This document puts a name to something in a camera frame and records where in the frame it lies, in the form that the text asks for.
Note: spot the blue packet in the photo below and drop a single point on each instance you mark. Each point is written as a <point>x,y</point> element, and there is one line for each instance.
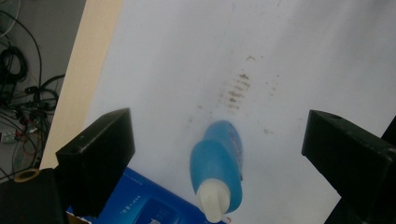
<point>146,202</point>

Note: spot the blue bottle with white cap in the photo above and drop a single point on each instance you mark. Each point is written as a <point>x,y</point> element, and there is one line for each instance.
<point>218,168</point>

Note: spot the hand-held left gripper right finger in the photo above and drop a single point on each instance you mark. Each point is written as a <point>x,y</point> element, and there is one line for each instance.
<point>348,155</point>

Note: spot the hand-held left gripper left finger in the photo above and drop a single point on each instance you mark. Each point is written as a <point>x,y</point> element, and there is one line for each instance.
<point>96,155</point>

